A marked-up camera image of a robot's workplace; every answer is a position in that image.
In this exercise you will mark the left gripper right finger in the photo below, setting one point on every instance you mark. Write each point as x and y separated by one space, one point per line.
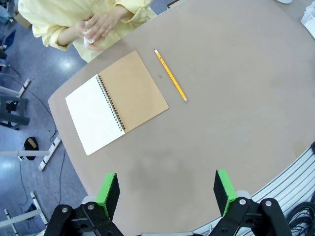
225 191

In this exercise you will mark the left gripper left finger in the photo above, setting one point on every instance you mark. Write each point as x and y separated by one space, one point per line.
108 194

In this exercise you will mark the yellow pencil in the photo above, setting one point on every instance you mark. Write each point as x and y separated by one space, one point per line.
171 75

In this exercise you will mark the white paper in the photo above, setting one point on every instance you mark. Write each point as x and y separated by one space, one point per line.
86 40

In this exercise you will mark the person's right forearm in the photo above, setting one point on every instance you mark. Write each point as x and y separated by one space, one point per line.
66 35

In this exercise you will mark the person's right hand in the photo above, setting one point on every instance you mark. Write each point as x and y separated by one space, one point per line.
81 37

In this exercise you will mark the person's left hand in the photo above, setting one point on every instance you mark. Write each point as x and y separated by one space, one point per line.
104 23

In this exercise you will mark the white table with striped feet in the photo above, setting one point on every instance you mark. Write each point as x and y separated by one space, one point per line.
48 153

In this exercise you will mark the black bag with tan patch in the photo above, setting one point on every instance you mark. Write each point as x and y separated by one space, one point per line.
31 147

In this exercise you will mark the spiral notebook with brown cover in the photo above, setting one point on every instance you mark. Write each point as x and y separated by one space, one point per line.
133 91

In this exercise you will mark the dark grey stool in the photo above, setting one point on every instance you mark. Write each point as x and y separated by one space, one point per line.
12 115

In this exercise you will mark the person's yellow shirt torso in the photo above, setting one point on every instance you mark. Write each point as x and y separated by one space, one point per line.
61 17

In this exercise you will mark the white perforated plastic basket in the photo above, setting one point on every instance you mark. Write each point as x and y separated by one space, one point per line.
309 19

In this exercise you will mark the brown cardboard box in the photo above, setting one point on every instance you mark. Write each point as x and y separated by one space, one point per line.
22 20

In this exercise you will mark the white round trash can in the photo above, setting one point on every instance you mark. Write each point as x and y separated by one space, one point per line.
284 1

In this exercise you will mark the white stand frame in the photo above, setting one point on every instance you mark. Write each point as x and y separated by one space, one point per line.
37 206

